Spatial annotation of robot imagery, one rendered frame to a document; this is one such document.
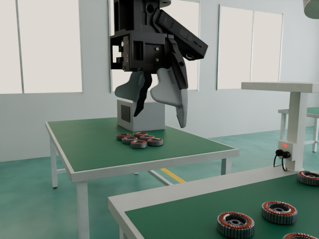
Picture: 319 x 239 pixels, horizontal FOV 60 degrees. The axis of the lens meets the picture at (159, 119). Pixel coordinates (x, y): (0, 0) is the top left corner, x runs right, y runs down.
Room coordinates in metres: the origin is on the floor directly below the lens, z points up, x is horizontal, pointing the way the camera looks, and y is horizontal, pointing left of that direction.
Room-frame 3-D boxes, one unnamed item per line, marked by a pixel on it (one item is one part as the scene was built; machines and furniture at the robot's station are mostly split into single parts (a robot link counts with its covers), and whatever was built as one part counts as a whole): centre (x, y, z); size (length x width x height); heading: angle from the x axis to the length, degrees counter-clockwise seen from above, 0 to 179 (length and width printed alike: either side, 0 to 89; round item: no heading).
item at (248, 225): (0.81, -0.24, 0.77); 0.11 x 0.11 x 0.04
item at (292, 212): (0.89, -0.41, 0.77); 0.11 x 0.11 x 0.04
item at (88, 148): (2.40, 0.36, 0.37); 1.85 x 1.10 x 0.75; 26
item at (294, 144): (1.25, -0.63, 0.98); 0.37 x 0.35 x 0.46; 26
